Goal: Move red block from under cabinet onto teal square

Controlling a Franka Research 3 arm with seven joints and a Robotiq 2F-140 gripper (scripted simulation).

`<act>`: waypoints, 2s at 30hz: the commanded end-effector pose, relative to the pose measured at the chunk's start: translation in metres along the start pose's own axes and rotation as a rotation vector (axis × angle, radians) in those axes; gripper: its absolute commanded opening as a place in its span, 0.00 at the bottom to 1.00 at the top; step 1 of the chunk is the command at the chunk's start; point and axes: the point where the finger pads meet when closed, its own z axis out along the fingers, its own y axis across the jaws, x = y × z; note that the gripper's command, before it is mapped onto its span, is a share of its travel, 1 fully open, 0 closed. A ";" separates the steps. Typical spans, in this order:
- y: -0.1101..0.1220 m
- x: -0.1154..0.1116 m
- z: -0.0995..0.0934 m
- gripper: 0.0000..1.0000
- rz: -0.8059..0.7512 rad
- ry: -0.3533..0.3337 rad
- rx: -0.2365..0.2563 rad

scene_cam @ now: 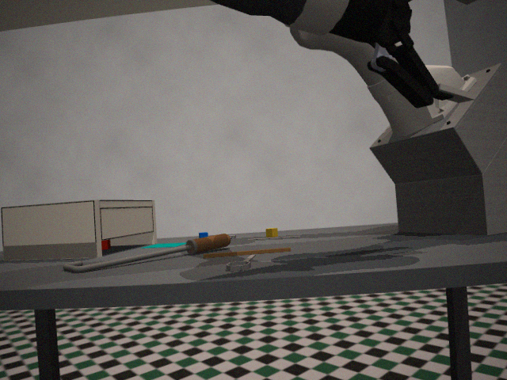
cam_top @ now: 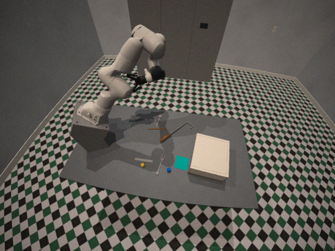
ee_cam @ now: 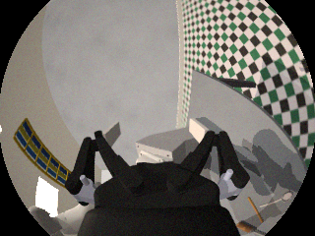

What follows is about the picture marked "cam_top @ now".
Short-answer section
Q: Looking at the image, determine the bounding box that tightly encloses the steel hook with wooden handle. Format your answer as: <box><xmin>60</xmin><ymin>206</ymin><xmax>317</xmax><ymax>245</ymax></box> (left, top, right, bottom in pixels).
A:
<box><xmin>160</xmin><ymin>122</ymin><xmax>193</xmax><ymax>142</ymax></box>

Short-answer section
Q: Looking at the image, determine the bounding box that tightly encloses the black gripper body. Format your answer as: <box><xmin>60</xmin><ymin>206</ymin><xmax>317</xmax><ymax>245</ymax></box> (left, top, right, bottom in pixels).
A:
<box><xmin>135</xmin><ymin>75</ymin><xmax>147</xmax><ymax>85</ymax></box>

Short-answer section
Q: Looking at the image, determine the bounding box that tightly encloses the teal square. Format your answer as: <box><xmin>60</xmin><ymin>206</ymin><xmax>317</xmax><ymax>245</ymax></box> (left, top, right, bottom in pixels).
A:
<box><xmin>174</xmin><ymin>156</ymin><xmax>189</xmax><ymax>170</ymax></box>

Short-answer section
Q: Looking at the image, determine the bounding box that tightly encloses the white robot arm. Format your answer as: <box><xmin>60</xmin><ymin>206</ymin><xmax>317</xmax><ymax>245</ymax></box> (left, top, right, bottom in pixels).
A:
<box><xmin>77</xmin><ymin>25</ymin><xmax>166</xmax><ymax>126</ymax></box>

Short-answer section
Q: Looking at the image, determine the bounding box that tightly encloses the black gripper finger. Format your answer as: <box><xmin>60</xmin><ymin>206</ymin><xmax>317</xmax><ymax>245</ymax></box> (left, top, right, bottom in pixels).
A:
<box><xmin>132</xmin><ymin>83</ymin><xmax>142</xmax><ymax>93</ymax></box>
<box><xmin>123</xmin><ymin>73</ymin><xmax>138</xmax><ymax>82</ymax></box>

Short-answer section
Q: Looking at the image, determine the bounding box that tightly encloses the small beige cabinet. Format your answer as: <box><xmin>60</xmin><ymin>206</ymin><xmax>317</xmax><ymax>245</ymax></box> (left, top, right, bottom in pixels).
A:
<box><xmin>187</xmin><ymin>133</ymin><xmax>229</xmax><ymax>182</ymax></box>

